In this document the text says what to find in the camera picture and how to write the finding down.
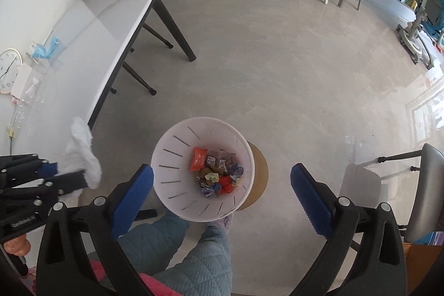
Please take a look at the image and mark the white tissue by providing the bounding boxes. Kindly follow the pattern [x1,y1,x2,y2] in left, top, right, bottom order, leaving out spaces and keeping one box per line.
[59,117,102,189]

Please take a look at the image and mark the grey floor stand machine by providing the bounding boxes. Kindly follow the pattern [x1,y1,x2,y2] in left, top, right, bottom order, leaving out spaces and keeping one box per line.
[396,0,443,70]

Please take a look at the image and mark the person legs teal pants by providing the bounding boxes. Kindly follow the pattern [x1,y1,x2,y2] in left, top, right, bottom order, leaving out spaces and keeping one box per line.
[118,211,233,295]

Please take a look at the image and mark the white round table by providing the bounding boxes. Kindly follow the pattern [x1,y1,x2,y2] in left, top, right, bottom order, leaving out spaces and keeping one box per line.
[0,0,197,158]

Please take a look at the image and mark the white card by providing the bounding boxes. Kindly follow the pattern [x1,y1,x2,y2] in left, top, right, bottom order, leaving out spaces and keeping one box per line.
[11,63,32,99]

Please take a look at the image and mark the white trash bin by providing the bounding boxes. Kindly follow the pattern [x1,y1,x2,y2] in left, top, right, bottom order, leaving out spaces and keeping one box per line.
[151,117,255,222]

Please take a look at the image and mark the person left hand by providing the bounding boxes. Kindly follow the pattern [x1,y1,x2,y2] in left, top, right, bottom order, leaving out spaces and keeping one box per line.
[3,234,31,256]

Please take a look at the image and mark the clear plastic bottle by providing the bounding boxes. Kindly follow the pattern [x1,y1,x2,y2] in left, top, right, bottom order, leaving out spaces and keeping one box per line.
[12,77,40,138]

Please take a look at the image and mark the grey chair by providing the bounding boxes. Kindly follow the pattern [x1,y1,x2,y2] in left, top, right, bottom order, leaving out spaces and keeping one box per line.
[339,143,444,243]

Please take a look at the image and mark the round wall clock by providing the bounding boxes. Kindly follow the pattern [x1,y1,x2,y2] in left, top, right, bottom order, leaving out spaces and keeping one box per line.
[0,48,23,94]

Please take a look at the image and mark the blue face mask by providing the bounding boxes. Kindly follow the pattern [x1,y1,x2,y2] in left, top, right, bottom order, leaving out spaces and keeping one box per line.
[30,37,62,60]

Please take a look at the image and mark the wooden round stool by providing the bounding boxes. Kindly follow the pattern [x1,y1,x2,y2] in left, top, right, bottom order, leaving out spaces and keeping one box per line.
[239,143,269,210]

